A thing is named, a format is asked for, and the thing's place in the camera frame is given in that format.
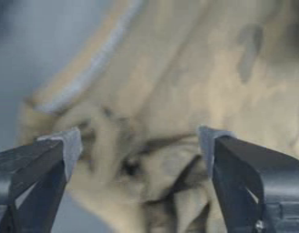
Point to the tan camouflage t-shirt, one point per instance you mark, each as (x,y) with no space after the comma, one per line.
(188,75)

